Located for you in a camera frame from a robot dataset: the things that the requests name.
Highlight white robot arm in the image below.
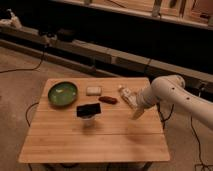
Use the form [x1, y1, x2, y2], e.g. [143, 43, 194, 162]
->
[132, 75, 213, 130]

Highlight white crumpled packet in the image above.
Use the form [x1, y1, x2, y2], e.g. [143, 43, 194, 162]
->
[118, 85, 137, 109]

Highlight white sponge block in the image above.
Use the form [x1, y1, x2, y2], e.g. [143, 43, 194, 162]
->
[86, 86, 102, 96]

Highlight green round plate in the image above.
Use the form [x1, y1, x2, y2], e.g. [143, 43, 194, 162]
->
[48, 81, 78, 107]

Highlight dark device on ledge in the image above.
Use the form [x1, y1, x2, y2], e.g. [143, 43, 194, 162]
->
[57, 29, 76, 42]

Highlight white object far left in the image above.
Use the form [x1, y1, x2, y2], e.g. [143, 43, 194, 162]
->
[0, 9, 22, 29]

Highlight black robot cable right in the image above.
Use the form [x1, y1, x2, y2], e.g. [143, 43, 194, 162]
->
[156, 87, 213, 171]

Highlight black cable near table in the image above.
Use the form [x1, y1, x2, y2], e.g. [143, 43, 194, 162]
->
[25, 101, 40, 128]

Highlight black floor cable left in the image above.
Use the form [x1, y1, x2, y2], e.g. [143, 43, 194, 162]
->
[0, 46, 48, 75]

